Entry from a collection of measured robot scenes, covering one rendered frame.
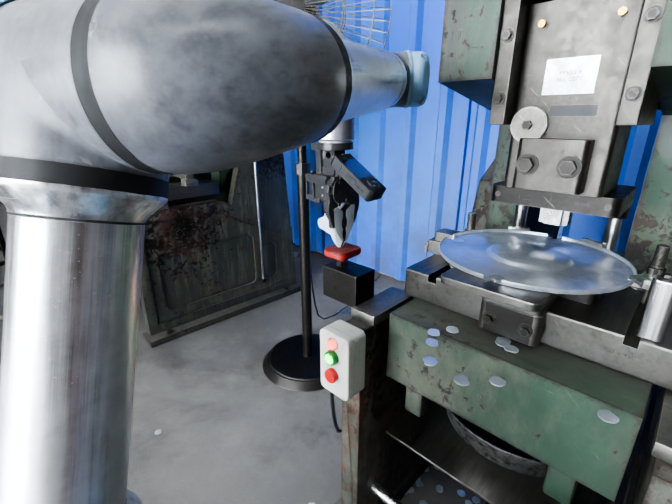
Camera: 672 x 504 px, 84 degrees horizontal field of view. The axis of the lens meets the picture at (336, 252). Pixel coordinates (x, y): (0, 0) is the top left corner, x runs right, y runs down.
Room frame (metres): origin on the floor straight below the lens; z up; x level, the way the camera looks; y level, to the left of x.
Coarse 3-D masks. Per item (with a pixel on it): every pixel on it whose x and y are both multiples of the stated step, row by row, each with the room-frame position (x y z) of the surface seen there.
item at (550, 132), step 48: (576, 0) 0.62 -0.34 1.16; (624, 0) 0.58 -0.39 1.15; (528, 48) 0.66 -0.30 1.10; (576, 48) 0.62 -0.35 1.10; (624, 48) 0.58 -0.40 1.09; (528, 96) 0.66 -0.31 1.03; (576, 96) 0.61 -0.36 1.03; (528, 144) 0.62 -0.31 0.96; (576, 144) 0.57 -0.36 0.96; (624, 144) 0.63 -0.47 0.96; (576, 192) 0.56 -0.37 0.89
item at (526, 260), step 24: (480, 240) 0.67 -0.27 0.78; (504, 240) 0.67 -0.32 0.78; (528, 240) 0.67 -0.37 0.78; (576, 240) 0.66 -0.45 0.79; (456, 264) 0.54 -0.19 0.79; (480, 264) 0.55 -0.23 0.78; (504, 264) 0.55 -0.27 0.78; (528, 264) 0.54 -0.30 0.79; (552, 264) 0.53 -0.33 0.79; (576, 264) 0.55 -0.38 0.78; (600, 264) 0.55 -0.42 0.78; (624, 264) 0.55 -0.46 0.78; (528, 288) 0.46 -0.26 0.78; (552, 288) 0.45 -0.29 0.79; (576, 288) 0.46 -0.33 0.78; (600, 288) 0.46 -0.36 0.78; (624, 288) 0.46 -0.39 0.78
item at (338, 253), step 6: (330, 246) 0.75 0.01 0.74; (336, 246) 0.75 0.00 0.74; (348, 246) 0.75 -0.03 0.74; (354, 246) 0.75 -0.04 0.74; (324, 252) 0.73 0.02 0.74; (330, 252) 0.72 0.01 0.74; (336, 252) 0.71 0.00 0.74; (342, 252) 0.71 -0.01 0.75; (348, 252) 0.71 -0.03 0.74; (354, 252) 0.72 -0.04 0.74; (360, 252) 0.74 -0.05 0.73; (336, 258) 0.71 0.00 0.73; (342, 258) 0.70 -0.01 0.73; (348, 258) 0.71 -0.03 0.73
